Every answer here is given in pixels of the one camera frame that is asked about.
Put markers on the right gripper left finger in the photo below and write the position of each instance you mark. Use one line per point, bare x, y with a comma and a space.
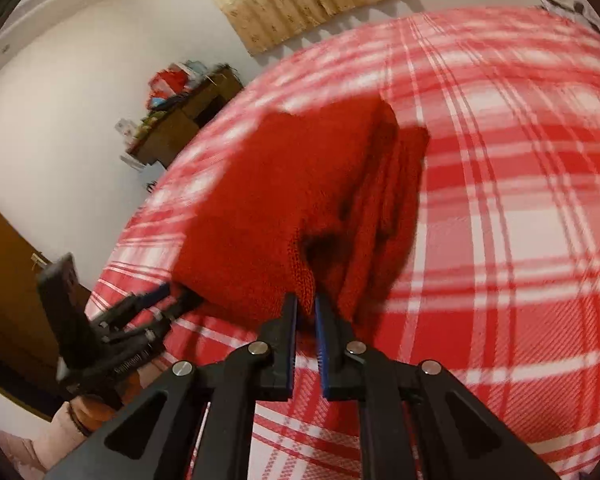
194, 422

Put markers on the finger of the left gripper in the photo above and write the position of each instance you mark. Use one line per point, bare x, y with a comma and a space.
124, 311
166, 317

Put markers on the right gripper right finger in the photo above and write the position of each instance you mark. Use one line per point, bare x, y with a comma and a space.
416, 421

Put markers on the red knitted sweater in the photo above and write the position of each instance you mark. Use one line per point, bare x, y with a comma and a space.
318, 203

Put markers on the left hand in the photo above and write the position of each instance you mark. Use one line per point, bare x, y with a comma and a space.
83, 415

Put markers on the brown wooden door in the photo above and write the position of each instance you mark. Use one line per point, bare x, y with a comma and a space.
28, 347

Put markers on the white blue paper bag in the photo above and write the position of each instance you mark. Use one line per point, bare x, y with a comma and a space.
149, 174

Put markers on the brown wooden desk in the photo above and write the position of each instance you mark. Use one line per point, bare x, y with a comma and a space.
166, 132

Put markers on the red plaid bed sheet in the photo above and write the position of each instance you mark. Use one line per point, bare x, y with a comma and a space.
503, 284

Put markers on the white card on desk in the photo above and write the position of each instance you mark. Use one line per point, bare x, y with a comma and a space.
126, 128

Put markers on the red gift box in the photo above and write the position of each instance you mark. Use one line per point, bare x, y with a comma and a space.
167, 83

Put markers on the patterned pillow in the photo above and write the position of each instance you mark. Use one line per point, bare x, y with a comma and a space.
577, 11

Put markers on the metal door handle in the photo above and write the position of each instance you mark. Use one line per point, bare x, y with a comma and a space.
39, 262

